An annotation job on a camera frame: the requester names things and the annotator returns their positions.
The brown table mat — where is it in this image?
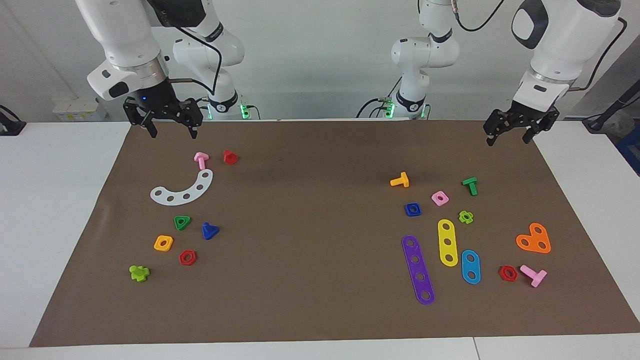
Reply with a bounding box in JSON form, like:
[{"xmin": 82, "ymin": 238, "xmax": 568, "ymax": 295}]
[{"xmin": 29, "ymin": 119, "xmax": 640, "ymax": 348}]

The large pink plastic screw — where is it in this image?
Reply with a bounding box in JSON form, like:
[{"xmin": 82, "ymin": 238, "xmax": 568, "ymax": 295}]
[{"xmin": 519, "ymin": 264, "xmax": 548, "ymax": 288}]

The black stand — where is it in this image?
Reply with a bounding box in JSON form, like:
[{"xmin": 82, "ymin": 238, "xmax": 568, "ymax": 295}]
[{"xmin": 582, "ymin": 82, "xmax": 640, "ymax": 132}]

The black device on table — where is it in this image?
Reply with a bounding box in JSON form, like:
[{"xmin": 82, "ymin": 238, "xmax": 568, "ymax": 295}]
[{"xmin": 0, "ymin": 105, "xmax": 27, "ymax": 137}]

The orange heart-shaped plate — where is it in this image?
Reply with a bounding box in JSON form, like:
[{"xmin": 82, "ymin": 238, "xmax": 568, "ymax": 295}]
[{"xmin": 515, "ymin": 222, "xmax": 552, "ymax": 254}]

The blue two-hole strip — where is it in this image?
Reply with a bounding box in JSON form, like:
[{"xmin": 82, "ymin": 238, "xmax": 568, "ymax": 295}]
[{"xmin": 460, "ymin": 249, "xmax": 482, "ymax": 285}]

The white curved perforated strip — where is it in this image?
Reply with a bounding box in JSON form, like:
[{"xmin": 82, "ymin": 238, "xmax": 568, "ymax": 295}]
[{"xmin": 150, "ymin": 169, "xmax": 214, "ymax": 206}]

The black base cable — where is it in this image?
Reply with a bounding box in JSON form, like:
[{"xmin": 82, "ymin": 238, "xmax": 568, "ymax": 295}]
[{"xmin": 356, "ymin": 96, "xmax": 401, "ymax": 119}]

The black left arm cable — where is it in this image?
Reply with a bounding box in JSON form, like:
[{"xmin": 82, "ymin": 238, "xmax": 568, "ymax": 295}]
[{"xmin": 450, "ymin": 0, "xmax": 628, "ymax": 93}]

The yellow three-hole strip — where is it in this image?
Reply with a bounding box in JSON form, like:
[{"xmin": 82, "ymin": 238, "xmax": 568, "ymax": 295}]
[{"xmin": 437, "ymin": 219, "xmax": 459, "ymax": 268}]

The blue crate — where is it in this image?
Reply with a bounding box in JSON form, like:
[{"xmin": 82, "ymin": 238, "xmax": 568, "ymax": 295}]
[{"xmin": 616, "ymin": 125, "xmax": 640, "ymax": 176}]

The purple four-hole strip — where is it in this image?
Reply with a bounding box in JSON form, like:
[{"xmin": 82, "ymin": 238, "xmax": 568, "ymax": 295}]
[{"xmin": 401, "ymin": 235, "xmax": 436, "ymax": 306}]

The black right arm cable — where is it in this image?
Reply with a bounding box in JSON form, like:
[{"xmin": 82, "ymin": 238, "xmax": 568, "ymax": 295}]
[{"xmin": 167, "ymin": 25, "xmax": 223, "ymax": 118}]

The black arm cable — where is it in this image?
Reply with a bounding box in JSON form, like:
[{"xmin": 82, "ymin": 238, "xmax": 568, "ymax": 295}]
[
  {"xmin": 450, "ymin": 0, "xmax": 628, "ymax": 93},
  {"xmin": 167, "ymin": 25, "xmax": 223, "ymax": 118}
]

